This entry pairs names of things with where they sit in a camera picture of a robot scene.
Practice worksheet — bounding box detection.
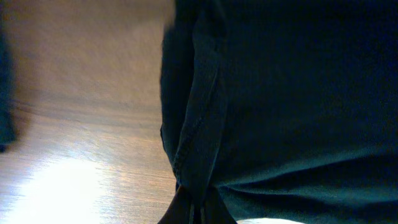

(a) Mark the black t-shirt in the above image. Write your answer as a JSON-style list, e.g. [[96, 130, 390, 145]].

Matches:
[[160, 0, 397, 223]]

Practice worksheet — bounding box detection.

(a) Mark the black fabric storage container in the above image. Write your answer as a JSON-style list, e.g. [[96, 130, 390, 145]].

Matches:
[[1, 31, 16, 152]]

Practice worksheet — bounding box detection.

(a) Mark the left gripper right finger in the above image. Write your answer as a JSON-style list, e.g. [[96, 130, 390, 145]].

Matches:
[[201, 188, 237, 224]]

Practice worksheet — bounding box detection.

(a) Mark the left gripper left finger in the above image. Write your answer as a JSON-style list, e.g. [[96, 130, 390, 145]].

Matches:
[[158, 186, 195, 224]]

